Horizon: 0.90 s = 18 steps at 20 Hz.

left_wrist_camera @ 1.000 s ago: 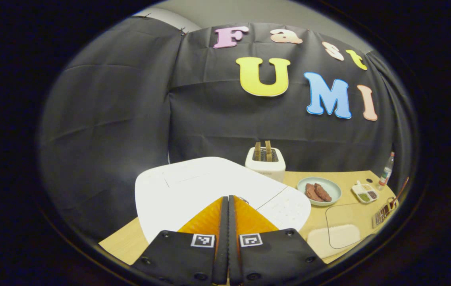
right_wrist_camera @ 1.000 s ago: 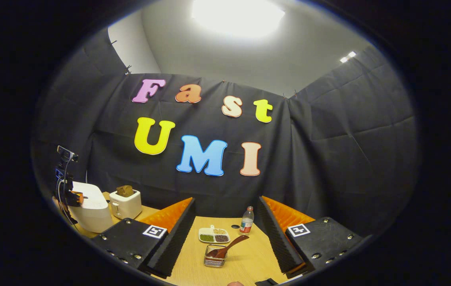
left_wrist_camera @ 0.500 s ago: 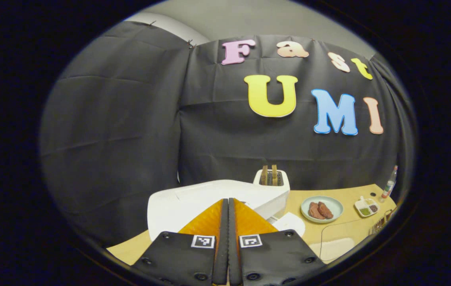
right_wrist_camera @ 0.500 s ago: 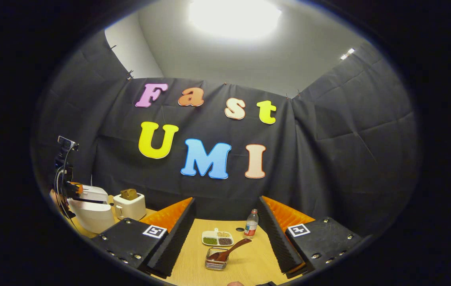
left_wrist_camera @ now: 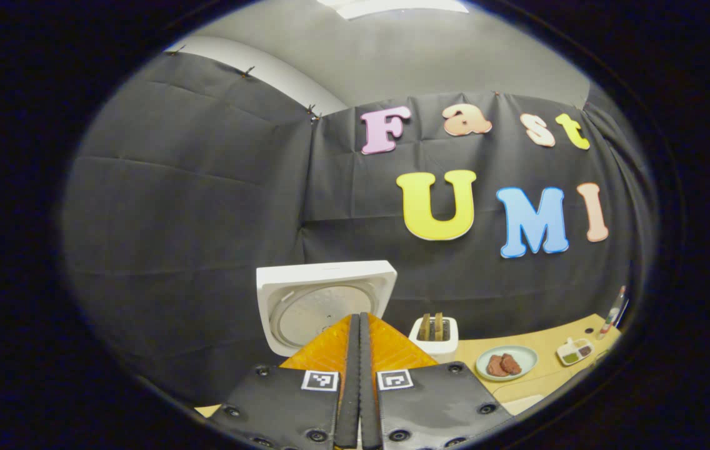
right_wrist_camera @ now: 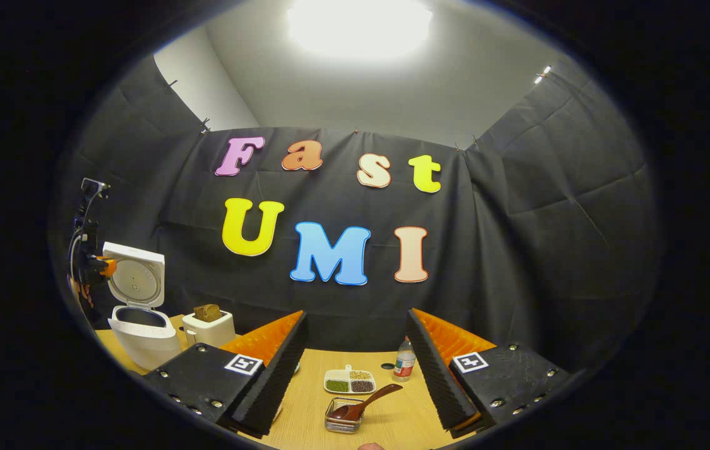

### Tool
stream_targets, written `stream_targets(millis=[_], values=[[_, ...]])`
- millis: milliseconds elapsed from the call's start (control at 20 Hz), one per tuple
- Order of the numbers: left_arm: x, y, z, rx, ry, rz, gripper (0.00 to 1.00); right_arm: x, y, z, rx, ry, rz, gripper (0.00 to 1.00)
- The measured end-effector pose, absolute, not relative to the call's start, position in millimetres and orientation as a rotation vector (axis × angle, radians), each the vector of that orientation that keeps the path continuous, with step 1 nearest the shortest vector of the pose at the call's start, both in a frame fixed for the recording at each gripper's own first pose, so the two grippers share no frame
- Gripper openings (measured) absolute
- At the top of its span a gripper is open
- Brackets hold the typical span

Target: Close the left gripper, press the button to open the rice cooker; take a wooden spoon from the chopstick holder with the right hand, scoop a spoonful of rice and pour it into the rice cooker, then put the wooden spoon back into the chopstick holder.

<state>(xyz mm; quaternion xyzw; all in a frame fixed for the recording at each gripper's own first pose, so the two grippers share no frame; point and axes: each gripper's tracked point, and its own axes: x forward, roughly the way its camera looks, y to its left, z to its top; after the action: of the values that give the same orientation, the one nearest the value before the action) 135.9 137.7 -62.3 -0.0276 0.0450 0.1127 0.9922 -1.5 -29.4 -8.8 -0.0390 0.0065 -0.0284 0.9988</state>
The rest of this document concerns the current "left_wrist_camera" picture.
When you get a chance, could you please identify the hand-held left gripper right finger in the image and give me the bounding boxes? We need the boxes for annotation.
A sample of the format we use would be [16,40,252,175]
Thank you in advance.
[360,312,515,450]

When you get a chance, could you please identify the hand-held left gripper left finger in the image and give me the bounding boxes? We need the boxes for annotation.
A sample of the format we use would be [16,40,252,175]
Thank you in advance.
[208,312,362,450]

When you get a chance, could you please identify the white rice cooker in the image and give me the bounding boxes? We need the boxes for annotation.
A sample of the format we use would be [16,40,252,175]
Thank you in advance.
[256,261,398,358]

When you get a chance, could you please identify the white toaster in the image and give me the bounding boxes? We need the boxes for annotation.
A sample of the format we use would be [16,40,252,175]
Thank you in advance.
[408,316,459,363]

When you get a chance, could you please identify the light green plate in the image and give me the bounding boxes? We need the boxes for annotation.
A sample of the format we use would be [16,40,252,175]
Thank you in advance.
[476,345,538,381]

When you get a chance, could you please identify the white divided dish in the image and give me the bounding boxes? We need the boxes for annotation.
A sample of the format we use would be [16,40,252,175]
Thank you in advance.
[556,337,594,366]

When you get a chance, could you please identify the black backdrop cloth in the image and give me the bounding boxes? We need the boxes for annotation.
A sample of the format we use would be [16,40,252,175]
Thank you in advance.
[61,50,653,401]

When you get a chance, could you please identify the clear plastic water bottle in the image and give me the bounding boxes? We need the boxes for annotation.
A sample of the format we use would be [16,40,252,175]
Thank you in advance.
[599,286,628,341]

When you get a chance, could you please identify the long ceiling light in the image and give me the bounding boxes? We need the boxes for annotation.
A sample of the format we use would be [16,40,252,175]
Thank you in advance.
[317,0,468,19]

